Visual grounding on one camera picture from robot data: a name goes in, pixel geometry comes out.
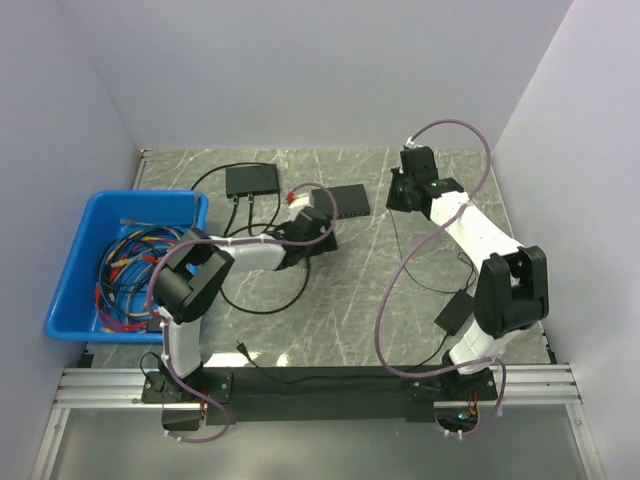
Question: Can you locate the black network switch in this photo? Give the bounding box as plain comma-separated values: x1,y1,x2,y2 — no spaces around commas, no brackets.
225,164,280,198
311,183,371,219

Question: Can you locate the black ethernet cable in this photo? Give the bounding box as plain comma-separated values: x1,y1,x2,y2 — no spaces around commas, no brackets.
189,162,312,315

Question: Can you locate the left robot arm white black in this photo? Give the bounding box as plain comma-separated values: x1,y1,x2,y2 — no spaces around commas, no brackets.
148,206,337,402

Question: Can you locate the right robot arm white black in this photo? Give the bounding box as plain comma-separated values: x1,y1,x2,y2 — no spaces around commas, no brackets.
387,147,549,399

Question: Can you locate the blue plastic bin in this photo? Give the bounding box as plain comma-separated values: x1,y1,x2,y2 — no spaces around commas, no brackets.
42,188,210,343

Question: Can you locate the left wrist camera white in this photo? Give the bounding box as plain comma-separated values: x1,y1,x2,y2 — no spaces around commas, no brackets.
286,191,314,210

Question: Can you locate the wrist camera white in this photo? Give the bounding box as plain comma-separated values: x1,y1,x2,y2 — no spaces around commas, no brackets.
286,191,314,210
404,138,420,149

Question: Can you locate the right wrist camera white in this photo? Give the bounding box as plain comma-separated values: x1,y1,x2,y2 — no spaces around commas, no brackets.
404,138,420,149

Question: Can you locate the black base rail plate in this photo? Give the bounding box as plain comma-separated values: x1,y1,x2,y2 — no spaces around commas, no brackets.
141,365,504,430

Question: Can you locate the bundle of coloured cables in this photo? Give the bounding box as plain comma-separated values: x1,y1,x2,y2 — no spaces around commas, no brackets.
92,217,193,333

